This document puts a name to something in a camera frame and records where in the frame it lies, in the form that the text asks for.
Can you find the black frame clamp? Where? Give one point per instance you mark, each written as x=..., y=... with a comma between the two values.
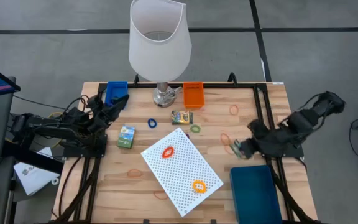
x=232, y=77
x=136, y=78

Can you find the yellow green crayon box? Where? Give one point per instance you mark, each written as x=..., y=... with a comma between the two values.
x=182, y=117

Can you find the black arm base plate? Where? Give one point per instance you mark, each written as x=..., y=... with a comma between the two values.
x=73, y=152
x=294, y=152

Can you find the white fabric lamp shade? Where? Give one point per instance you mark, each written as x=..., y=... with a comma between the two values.
x=160, y=59

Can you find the orange rubber band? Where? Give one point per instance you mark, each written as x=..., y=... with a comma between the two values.
x=127, y=173
x=230, y=109
x=228, y=153
x=221, y=139
x=154, y=194

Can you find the white paper sheets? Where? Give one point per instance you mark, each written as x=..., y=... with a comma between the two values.
x=33, y=177

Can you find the white perforated metal shelf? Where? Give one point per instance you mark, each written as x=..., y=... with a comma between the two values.
x=182, y=174

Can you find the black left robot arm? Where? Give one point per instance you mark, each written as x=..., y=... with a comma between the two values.
x=51, y=127

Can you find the silver metal lamp base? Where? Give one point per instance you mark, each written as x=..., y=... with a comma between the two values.
x=163, y=98

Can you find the green blue card box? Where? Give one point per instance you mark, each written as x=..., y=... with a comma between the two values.
x=126, y=137
x=236, y=149

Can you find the blue plastic basket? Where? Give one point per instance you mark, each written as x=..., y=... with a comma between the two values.
x=114, y=88

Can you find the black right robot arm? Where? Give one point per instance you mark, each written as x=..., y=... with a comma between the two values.
x=275, y=140

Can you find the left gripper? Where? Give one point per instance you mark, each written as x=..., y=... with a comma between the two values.
x=99, y=116

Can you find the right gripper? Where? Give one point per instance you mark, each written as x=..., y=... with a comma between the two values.
x=249, y=148

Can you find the teal plastic bin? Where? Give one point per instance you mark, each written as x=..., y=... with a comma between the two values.
x=255, y=196

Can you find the orange plastic basket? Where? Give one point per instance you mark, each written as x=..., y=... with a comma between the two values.
x=193, y=96

